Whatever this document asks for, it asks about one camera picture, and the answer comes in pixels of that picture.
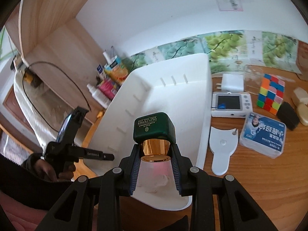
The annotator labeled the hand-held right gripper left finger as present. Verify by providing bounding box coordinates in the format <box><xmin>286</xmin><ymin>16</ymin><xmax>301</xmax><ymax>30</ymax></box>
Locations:
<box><xmin>36</xmin><ymin>144</ymin><xmax>141</xmax><ymax>231</ymax></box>

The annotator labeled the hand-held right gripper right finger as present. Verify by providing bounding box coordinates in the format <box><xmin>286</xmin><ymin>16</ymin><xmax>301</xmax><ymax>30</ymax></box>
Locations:
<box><xmin>168</xmin><ymin>144</ymin><xmax>273</xmax><ymax>231</ymax></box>

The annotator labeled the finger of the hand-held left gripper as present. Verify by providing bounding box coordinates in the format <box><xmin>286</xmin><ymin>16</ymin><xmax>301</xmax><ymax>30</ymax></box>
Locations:
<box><xmin>80</xmin><ymin>150</ymin><xmax>115</xmax><ymax>162</ymax></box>

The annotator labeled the green bottle with gold cap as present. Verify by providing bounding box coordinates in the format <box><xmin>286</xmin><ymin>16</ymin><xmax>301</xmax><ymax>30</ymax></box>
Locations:
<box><xmin>133</xmin><ymin>113</ymin><xmax>176</xmax><ymax>162</ymax></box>

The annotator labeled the white plastic storage bin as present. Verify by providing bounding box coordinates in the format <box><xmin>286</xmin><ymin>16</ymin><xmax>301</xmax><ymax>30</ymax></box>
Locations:
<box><xmin>82</xmin><ymin>52</ymin><xmax>213</xmax><ymax>211</ymax></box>

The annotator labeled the blue and white tissue pack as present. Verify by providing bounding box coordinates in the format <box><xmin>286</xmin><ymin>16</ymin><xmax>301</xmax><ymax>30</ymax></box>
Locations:
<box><xmin>239</xmin><ymin>112</ymin><xmax>287</xmax><ymax>159</ymax></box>

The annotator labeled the multicoloured puzzle cube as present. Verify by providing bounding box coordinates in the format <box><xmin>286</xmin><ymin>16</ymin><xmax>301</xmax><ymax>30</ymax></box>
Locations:
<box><xmin>256</xmin><ymin>73</ymin><xmax>285</xmax><ymax>116</ymax></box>

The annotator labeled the black rectangular block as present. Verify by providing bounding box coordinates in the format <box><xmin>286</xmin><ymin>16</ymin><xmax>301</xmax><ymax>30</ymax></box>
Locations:
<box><xmin>277</xmin><ymin>101</ymin><xmax>301</xmax><ymax>131</ymax></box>

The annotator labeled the person's left forearm black sleeve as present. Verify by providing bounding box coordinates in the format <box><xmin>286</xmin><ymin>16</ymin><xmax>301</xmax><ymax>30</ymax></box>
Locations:
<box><xmin>0</xmin><ymin>153</ymin><xmax>73</xmax><ymax>213</ymax></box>

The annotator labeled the person's left hand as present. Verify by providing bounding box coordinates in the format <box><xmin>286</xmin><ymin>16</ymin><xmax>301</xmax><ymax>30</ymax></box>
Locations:
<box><xmin>30</xmin><ymin>154</ymin><xmax>75</xmax><ymax>183</ymax></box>

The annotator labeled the white quilted cloth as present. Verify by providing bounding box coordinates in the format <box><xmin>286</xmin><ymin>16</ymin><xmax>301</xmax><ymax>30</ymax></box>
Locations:
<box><xmin>13</xmin><ymin>72</ymin><xmax>89</xmax><ymax>150</ymax></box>

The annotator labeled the white squeeze bottle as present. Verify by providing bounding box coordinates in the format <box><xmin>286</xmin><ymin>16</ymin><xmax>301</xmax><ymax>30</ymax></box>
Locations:
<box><xmin>87</xmin><ymin>83</ymin><xmax>111</xmax><ymax>109</ymax></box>

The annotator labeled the white plastic divider piece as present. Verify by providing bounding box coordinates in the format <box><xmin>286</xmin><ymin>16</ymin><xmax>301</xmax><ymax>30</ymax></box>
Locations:
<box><xmin>210</xmin><ymin>126</ymin><xmax>239</xmax><ymax>176</ymax></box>

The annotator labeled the pink pen cup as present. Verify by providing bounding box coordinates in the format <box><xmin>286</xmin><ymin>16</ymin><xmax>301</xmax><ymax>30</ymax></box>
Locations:
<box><xmin>96</xmin><ymin>76</ymin><xmax>121</xmax><ymax>100</ymax></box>

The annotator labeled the yellow and black plug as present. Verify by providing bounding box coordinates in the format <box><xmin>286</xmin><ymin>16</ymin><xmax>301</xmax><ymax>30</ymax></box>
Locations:
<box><xmin>23</xmin><ymin>69</ymin><xmax>40</xmax><ymax>87</ymax></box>

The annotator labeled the blue and white tube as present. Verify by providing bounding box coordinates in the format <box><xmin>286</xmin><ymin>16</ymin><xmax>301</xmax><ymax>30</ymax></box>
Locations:
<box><xmin>96</xmin><ymin>64</ymin><xmax>106</xmax><ymax>80</ymax></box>

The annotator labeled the orange juice carton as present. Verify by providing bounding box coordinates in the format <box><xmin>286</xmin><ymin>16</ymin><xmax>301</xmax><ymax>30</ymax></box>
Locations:
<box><xmin>104</xmin><ymin>55</ymin><xmax>130</xmax><ymax>85</ymax></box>

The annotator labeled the small white screen device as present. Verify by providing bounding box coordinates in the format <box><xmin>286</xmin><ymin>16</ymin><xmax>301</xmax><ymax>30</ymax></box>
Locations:
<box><xmin>211</xmin><ymin>93</ymin><xmax>252</xmax><ymax>118</ymax></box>

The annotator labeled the pink cloth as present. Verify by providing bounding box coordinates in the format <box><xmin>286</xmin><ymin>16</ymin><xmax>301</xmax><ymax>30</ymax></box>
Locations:
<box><xmin>0</xmin><ymin>191</ymin><xmax>57</xmax><ymax>231</ymax></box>

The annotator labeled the white charger adapter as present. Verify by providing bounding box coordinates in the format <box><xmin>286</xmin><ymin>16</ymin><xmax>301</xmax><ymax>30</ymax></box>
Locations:
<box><xmin>215</xmin><ymin>73</ymin><xmax>244</xmax><ymax>93</ymax></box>

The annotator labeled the wooden cabinet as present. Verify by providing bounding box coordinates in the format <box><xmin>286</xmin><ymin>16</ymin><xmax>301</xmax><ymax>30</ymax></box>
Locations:
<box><xmin>5</xmin><ymin>0</ymin><xmax>121</xmax><ymax>126</ymax></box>

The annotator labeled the black cable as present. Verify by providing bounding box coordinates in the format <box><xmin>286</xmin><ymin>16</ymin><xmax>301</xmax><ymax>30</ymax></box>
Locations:
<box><xmin>23</xmin><ymin>62</ymin><xmax>93</xmax><ymax>112</ymax></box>

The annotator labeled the grape print wall poster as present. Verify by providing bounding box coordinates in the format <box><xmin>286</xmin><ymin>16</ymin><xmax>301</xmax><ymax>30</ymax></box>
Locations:
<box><xmin>127</xmin><ymin>30</ymin><xmax>300</xmax><ymax>74</ymax></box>

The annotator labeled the pink framed wall paper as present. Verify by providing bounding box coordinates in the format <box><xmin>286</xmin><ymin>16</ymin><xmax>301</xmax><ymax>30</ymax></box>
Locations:
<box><xmin>212</xmin><ymin>0</ymin><xmax>244</xmax><ymax>12</ymax></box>

